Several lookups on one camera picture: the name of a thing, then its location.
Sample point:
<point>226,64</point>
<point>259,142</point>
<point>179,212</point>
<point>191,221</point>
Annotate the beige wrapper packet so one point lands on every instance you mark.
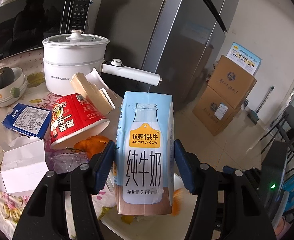
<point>95,96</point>

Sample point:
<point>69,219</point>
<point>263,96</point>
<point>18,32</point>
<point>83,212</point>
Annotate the upper cardboard box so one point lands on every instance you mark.
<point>231,82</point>

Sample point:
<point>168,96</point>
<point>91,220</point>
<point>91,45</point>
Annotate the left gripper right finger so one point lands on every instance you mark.
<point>225,202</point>

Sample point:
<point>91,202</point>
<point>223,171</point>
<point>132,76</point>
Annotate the black metal chair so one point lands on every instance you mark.
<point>285,128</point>

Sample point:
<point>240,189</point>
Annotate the white paper box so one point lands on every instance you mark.
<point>23,165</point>

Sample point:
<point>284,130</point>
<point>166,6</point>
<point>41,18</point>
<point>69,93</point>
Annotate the lower cardboard box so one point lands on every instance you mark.
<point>214,112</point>

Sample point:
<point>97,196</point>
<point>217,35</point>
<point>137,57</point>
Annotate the blue white product box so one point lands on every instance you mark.
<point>244,58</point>

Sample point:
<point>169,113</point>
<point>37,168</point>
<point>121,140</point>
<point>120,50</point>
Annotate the white bowl green handle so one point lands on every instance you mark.
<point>18,82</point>

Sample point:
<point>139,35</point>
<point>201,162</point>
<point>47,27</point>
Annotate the black microwave oven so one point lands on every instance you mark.
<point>24,24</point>

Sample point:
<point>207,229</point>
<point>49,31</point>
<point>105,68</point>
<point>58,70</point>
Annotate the grey refrigerator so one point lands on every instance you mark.
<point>177,39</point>

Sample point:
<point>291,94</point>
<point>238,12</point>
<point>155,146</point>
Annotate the white trash bin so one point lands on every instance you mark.
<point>155,227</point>

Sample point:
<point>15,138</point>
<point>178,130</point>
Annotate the white electric cooking pot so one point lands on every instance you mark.
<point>68,54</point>

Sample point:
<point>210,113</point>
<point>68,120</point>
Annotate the light blue milk carton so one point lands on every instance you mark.
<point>143,173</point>

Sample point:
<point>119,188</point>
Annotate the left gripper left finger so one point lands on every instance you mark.
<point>44,216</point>

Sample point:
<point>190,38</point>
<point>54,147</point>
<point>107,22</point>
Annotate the red instant noodle cup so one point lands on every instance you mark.
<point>74,119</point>

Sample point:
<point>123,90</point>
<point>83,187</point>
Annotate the dark green pumpkin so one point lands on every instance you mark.
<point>7,77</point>

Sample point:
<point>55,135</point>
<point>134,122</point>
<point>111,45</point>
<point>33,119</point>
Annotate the cardboard box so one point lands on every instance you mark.
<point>231,82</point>
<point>214,112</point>

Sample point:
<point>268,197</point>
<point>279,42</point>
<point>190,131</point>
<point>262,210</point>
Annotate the broom with dustpan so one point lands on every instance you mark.
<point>253,115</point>

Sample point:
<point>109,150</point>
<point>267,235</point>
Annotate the floral tablecloth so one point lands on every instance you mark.
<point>36,94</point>

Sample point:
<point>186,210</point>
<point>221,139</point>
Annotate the blue biscuit box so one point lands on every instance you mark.
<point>28,120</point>

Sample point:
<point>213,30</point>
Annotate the clear plastic bag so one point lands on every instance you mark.
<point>63,161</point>

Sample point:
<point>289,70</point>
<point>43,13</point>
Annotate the orange peel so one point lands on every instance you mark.
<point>92,145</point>

